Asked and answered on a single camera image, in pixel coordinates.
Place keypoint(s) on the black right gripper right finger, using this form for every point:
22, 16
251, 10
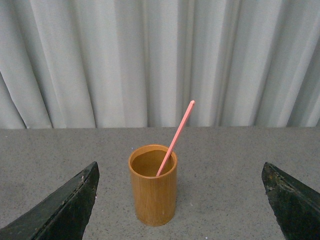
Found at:
296, 206

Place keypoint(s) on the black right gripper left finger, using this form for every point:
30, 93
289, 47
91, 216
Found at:
63, 215

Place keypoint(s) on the pink chopstick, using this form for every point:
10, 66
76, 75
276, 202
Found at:
176, 136

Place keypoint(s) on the brown bamboo chopstick holder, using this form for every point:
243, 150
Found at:
154, 196

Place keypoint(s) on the white pleated curtain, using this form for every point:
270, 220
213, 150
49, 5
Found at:
138, 63

